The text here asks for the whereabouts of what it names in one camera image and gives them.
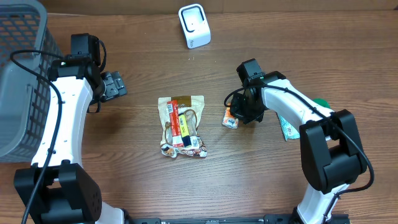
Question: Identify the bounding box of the red snack bar packet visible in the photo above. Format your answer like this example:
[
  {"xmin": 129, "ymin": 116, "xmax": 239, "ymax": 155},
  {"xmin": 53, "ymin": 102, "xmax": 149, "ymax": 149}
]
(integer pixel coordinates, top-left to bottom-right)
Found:
[{"xmin": 167, "ymin": 100, "xmax": 183, "ymax": 147}]

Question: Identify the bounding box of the teal tissue packet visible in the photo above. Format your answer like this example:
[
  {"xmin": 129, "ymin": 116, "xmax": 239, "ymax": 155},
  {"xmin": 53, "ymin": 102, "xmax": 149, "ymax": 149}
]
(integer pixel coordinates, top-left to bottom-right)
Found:
[{"xmin": 277, "ymin": 114, "xmax": 300, "ymax": 141}]

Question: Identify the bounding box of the beige snack pouch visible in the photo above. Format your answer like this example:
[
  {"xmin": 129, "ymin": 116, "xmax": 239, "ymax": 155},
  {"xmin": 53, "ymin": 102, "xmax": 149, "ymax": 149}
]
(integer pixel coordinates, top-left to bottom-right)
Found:
[{"xmin": 158, "ymin": 95, "xmax": 208, "ymax": 158}]

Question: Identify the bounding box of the grey plastic basket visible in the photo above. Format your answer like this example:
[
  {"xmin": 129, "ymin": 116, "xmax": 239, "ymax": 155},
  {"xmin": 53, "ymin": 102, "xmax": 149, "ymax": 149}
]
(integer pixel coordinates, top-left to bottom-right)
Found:
[{"xmin": 1, "ymin": 0, "xmax": 62, "ymax": 163}]

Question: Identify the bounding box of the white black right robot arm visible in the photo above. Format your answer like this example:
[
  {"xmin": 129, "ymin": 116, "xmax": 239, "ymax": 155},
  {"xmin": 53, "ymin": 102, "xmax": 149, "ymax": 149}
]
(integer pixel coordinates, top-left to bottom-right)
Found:
[{"xmin": 228, "ymin": 71, "xmax": 370, "ymax": 223}]

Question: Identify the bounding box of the yellow black marker pen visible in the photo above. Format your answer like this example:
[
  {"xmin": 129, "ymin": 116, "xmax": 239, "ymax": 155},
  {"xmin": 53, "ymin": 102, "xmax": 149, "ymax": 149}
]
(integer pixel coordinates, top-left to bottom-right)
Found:
[{"xmin": 178, "ymin": 113, "xmax": 192, "ymax": 147}]

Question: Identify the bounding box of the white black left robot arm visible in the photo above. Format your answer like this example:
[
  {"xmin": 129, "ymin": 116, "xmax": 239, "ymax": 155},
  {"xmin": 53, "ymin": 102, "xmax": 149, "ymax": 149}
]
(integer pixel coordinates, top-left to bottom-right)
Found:
[{"xmin": 14, "ymin": 54, "xmax": 132, "ymax": 223}]

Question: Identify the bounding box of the white barcode scanner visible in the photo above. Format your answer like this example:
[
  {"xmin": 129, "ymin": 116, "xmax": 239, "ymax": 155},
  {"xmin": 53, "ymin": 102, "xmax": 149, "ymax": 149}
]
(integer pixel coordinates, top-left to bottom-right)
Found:
[{"xmin": 178, "ymin": 3, "xmax": 211, "ymax": 49}]

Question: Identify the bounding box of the green lid jar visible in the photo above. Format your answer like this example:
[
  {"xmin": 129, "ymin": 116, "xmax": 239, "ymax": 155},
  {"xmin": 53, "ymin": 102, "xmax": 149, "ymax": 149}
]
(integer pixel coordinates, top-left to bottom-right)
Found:
[{"xmin": 313, "ymin": 98, "xmax": 331, "ymax": 108}]

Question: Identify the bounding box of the orange tissue packet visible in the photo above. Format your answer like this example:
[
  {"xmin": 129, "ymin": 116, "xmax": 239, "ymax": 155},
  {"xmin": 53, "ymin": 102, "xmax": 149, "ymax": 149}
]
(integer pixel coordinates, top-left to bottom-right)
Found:
[{"xmin": 222, "ymin": 107, "xmax": 239, "ymax": 129}]

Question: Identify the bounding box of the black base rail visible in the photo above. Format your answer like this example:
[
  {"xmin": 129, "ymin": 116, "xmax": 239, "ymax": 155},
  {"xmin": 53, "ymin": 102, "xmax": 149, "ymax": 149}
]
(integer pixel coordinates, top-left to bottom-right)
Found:
[{"xmin": 124, "ymin": 212, "xmax": 351, "ymax": 224}]

